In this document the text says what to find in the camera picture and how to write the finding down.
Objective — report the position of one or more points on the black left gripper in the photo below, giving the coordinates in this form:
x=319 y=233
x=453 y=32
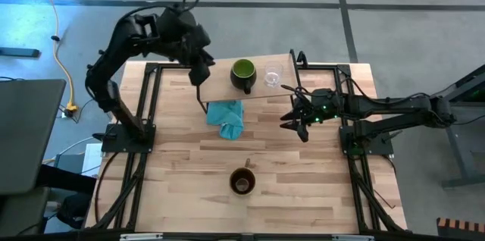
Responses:
x=182 y=34

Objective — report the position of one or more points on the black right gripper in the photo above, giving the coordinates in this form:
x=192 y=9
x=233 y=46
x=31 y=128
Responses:
x=322 y=106

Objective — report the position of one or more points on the black mug with green inside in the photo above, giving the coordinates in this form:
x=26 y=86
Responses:
x=242 y=68

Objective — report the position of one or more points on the clear glass cup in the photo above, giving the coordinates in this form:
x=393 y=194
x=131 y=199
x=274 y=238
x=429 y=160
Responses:
x=273 y=78

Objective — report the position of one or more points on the blue-green glazed brown mug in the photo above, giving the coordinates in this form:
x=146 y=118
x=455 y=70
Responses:
x=242 y=184

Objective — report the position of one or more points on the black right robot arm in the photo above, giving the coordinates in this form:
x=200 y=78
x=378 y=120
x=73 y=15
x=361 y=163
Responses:
x=379 y=104

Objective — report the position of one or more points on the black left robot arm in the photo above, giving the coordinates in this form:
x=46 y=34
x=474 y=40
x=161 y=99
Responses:
x=102 y=78

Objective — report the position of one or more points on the wooden shelf with black legs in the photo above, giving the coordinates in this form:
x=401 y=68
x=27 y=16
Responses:
x=223 y=82

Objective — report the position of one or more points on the teal cloth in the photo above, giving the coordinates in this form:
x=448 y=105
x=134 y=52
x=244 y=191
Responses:
x=227 y=117

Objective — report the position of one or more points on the white box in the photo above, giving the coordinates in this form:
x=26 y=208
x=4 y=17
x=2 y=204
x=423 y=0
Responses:
x=92 y=159

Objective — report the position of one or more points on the grey metal table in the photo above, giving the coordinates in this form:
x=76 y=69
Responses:
x=466 y=181

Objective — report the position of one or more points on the black seat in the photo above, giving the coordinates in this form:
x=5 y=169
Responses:
x=64 y=180

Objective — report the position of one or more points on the black floor bar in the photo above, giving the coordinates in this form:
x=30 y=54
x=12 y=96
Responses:
x=19 y=52

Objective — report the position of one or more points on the grey desk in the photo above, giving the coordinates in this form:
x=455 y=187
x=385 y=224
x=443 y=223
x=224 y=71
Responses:
x=26 y=131

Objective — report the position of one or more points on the orange black striped box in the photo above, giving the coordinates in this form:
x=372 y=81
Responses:
x=458 y=227

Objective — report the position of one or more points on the black metal table frame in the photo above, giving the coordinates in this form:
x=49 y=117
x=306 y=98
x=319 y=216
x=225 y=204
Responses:
x=152 y=68

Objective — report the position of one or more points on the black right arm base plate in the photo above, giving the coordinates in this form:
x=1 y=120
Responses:
x=380 y=144

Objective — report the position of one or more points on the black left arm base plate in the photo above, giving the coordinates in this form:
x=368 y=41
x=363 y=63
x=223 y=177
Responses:
x=113 y=146

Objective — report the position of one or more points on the white table bracket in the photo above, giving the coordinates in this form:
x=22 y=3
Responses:
x=352 y=237
x=141 y=236

